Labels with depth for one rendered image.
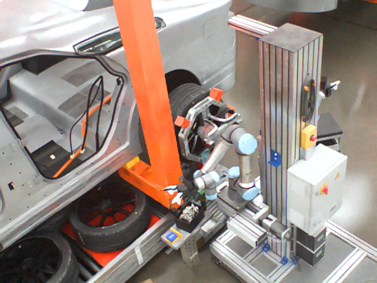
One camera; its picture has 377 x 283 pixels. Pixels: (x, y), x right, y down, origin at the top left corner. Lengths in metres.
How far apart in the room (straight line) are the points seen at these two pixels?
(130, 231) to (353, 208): 2.00
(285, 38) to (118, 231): 1.99
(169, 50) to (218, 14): 0.61
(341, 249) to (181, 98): 1.72
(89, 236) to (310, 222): 1.71
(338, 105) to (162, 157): 2.82
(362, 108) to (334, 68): 0.89
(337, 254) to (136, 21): 2.30
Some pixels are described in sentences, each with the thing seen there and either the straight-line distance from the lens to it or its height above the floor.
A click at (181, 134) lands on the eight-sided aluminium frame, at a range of 3.72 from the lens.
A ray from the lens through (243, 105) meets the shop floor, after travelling 5.64.
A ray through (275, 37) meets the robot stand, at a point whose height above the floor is 2.03.
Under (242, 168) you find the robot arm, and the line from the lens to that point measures 3.01.
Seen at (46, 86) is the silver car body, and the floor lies 1.02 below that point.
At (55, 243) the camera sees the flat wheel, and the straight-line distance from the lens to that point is 3.85.
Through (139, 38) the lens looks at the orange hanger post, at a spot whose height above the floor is 2.02.
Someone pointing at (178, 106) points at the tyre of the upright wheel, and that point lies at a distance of 3.75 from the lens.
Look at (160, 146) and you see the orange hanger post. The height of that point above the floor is 1.19.
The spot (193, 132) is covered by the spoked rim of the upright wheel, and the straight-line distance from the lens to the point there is 4.02.
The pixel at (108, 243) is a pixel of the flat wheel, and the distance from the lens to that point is 3.84.
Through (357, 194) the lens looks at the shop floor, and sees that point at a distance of 4.60.
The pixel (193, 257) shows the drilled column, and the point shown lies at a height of 0.11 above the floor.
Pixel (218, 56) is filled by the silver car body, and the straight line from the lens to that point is 4.31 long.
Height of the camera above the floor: 3.26
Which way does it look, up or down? 39 degrees down
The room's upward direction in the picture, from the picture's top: 9 degrees counter-clockwise
